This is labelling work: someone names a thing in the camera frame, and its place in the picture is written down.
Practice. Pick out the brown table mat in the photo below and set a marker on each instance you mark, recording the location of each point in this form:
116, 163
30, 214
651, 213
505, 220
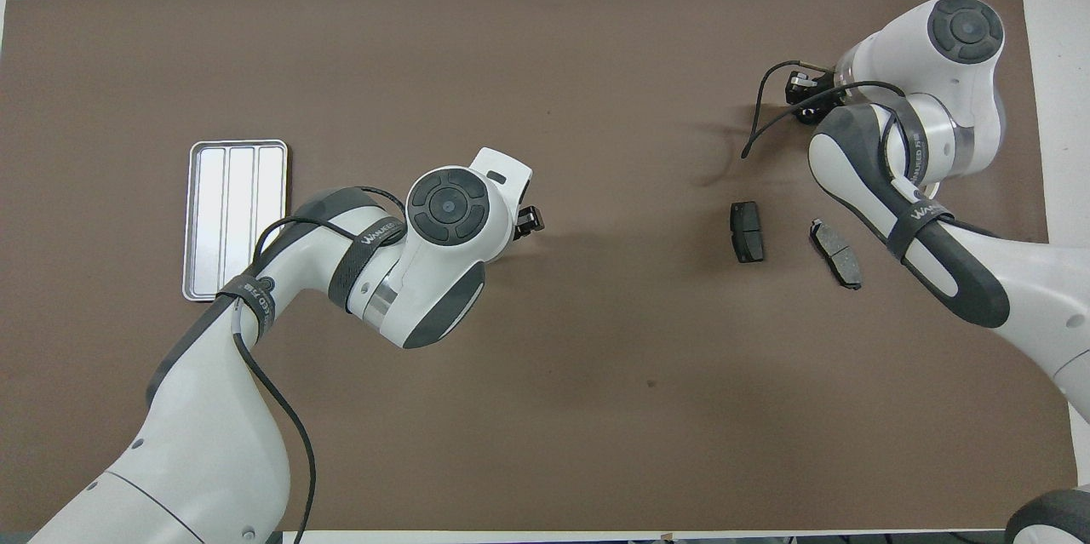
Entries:
596, 408

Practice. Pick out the curved dark brake pad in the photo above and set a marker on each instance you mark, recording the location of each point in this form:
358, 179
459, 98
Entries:
837, 254

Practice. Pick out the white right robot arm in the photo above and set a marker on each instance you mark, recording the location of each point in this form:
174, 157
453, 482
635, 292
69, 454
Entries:
962, 101

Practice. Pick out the silver metal tray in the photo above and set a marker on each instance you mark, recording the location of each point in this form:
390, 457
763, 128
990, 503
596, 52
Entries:
221, 212

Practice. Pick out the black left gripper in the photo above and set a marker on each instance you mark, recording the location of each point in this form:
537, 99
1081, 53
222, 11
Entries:
526, 223

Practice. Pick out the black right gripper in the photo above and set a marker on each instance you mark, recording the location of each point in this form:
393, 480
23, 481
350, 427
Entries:
800, 97

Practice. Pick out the rectangular dark brake pad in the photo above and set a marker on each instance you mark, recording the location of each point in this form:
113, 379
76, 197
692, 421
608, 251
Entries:
748, 233

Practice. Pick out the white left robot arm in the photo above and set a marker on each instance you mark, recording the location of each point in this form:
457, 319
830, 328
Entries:
196, 442

